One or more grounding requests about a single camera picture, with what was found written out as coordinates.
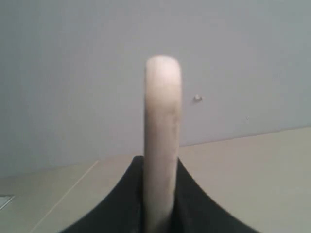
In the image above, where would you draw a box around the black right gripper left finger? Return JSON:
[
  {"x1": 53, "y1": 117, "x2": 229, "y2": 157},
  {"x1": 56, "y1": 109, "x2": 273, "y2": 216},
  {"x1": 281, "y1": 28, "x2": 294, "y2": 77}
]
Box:
[{"x1": 61, "y1": 156, "x2": 143, "y2": 233}]

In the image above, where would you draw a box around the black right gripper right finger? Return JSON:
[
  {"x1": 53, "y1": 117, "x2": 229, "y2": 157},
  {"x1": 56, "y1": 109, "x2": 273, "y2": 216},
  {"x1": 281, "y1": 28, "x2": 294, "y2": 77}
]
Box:
[{"x1": 171, "y1": 160, "x2": 257, "y2": 233}]

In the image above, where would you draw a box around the wide white bristle paintbrush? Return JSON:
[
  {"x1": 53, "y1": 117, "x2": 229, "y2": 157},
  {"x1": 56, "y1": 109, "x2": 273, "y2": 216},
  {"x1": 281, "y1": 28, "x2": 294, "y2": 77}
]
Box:
[{"x1": 143, "y1": 55, "x2": 182, "y2": 233}]

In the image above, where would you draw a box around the metal plate at table edge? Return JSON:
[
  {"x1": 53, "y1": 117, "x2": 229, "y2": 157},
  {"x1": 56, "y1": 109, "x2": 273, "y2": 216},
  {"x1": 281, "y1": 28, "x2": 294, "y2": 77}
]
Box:
[{"x1": 0, "y1": 194, "x2": 15, "y2": 210}]

